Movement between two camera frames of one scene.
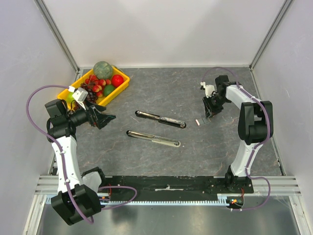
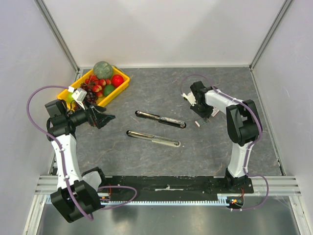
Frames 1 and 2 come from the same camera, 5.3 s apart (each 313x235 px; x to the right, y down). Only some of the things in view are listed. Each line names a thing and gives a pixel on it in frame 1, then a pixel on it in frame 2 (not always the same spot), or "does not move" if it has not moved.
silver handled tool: [159, 140] does not move
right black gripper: [211, 105] to [203, 114]
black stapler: [163, 120] does not move
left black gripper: [100, 119] does not move
